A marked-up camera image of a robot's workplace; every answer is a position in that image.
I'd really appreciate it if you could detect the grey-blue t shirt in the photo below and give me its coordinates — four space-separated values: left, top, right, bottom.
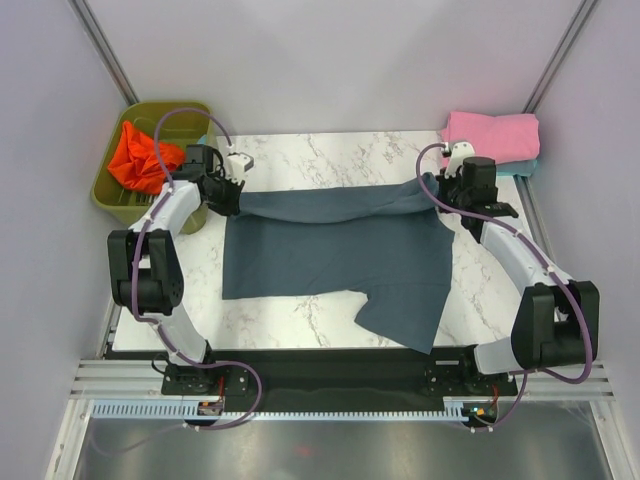
222 174 454 354

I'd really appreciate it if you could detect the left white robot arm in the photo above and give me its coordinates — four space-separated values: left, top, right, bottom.
107 144 254 393

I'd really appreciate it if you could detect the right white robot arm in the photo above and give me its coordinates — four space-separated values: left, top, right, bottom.
437 156 600 394

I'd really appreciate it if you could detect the folded teal t shirt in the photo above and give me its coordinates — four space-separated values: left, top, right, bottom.
496 159 538 178

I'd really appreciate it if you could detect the folded pink t shirt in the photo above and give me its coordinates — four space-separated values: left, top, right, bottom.
439 111 540 165

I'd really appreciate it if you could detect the orange t shirt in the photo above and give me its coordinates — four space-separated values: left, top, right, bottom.
107 120 166 195

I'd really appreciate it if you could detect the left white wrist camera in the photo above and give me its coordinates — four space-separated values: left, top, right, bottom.
224 145 255 184

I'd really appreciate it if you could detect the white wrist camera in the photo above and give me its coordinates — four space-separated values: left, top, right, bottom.
224 145 255 184
441 141 476 178

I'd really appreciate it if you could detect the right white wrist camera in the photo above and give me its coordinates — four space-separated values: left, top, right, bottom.
441 141 476 178

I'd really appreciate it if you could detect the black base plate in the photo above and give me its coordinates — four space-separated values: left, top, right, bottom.
161 347 518 411

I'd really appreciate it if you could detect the aluminium rail frame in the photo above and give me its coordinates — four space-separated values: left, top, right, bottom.
72 195 584 398

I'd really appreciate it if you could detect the right corner aluminium post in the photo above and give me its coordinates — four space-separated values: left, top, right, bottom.
523 0 601 114

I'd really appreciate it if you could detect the corner aluminium post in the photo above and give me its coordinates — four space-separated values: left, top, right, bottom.
523 0 601 114
68 0 139 106

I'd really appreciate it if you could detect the slotted cable duct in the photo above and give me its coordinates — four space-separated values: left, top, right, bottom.
91 398 498 422

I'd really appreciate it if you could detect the left corner aluminium post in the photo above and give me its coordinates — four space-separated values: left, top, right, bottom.
68 0 139 106

